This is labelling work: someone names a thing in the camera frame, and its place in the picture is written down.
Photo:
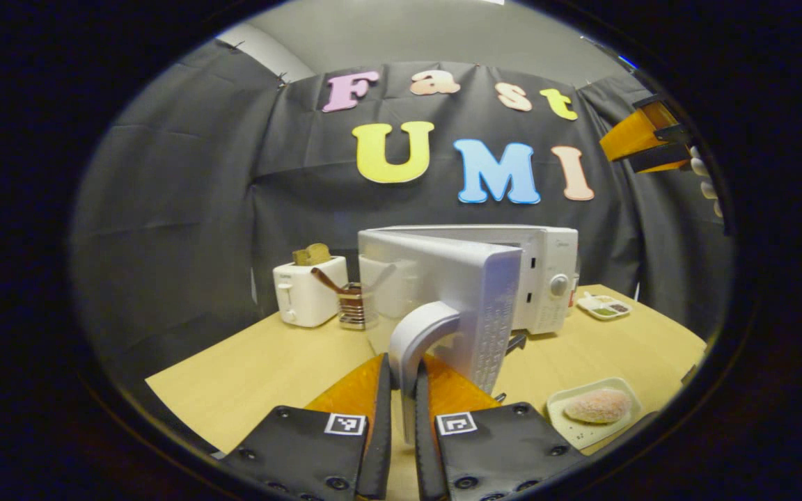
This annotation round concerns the clear plastic bottle red label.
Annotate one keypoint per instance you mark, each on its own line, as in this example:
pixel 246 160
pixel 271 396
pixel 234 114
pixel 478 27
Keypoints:
pixel 573 296

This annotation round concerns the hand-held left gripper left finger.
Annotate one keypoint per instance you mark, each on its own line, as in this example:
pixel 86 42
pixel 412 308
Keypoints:
pixel 380 445

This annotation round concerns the white microwave oven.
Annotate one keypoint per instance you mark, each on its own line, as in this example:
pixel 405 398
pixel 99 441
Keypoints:
pixel 457 278

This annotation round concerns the brown bread slice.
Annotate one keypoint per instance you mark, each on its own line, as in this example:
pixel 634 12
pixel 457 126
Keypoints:
pixel 312 255

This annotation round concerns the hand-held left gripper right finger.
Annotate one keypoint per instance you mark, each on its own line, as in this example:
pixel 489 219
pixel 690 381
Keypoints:
pixel 423 445

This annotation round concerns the brown wooden spoon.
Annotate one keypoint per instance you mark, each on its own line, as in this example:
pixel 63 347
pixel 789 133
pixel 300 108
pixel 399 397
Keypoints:
pixel 328 280

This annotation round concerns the white divided dish with beans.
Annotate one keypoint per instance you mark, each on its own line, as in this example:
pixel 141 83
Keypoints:
pixel 604 307

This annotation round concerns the pale rectangular plate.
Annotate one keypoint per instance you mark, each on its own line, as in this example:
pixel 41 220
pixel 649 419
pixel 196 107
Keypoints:
pixel 582 431

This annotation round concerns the white toaster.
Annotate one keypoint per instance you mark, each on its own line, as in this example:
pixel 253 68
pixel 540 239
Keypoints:
pixel 303 296

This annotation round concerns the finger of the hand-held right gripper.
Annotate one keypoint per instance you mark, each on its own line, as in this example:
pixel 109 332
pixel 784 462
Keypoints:
pixel 634 139
pixel 662 118

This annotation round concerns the pale pink round bun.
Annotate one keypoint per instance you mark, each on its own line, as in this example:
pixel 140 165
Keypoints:
pixel 597 406

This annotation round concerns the black backdrop cloth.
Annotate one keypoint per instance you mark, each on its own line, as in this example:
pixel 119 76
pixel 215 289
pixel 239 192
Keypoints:
pixel 185 209

